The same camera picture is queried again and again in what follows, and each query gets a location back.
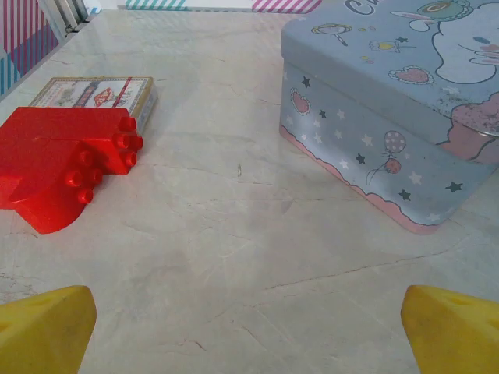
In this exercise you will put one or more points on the red toy building block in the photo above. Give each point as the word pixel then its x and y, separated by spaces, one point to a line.
pixel 47 156

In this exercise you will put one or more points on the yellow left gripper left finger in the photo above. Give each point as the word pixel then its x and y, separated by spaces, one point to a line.
pixel 43 335

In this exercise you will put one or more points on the blue cartoon tin box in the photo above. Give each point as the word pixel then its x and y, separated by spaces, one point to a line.
pixel 370 78

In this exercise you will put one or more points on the playing card pack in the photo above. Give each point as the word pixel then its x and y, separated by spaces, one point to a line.
pixel 93 91

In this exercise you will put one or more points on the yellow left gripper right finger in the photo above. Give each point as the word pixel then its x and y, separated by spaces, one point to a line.
pixel 456 339

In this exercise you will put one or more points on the aluminium frame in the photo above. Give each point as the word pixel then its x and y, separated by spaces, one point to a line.
pixel 64 13

